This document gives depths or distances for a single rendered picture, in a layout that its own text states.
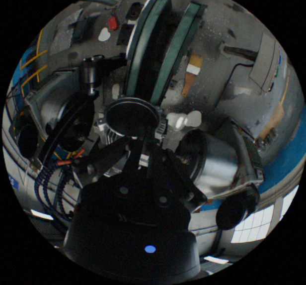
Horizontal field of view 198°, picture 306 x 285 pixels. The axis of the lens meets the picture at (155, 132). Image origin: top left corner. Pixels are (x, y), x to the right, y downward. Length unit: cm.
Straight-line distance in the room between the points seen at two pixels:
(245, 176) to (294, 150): 503
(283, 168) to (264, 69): 525
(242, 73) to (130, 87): 48
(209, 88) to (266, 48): 35
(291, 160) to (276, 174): 109
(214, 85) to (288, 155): 516
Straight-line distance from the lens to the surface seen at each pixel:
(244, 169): 43
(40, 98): 52
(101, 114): 28
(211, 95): 49
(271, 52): 27
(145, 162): 35
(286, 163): 539
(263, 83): 23
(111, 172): 39
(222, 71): 47
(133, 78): 34
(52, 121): 37
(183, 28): 31
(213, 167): 30
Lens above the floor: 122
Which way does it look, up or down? 42 degrees down
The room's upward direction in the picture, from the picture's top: 166 degrees counter-clockwise
